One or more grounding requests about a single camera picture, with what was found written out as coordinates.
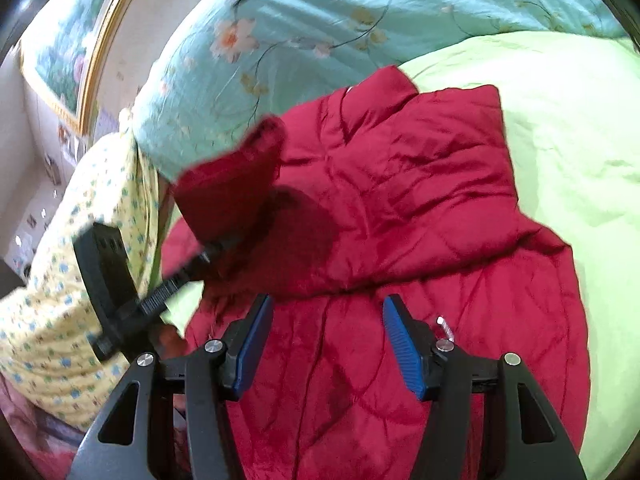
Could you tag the person's left hand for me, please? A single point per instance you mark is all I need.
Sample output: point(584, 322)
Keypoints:
point(170, 342)

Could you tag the yellow printed cloth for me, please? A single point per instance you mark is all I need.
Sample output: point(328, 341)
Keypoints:
point(50, 285)

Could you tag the light green bed sheet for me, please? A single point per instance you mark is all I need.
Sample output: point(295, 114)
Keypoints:
point(575, 160)

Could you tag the pink cloth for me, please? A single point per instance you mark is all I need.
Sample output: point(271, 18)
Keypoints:
point(30, 425)

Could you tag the gold framed wall picture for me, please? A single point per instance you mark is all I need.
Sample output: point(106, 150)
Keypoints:
point(65, 35)

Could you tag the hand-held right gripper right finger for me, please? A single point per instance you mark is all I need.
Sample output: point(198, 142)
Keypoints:
point(400, 347)

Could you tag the red quilted jacket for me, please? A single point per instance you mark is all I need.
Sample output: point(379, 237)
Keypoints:
point(400, 185)

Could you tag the teal floral quilt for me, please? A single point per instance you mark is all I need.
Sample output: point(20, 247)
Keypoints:
point(325, 10)

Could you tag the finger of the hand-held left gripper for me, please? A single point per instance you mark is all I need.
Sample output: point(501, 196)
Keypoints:
point(185, 275)

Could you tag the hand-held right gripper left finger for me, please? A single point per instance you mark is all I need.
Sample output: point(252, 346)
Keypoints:
point(254, 347)

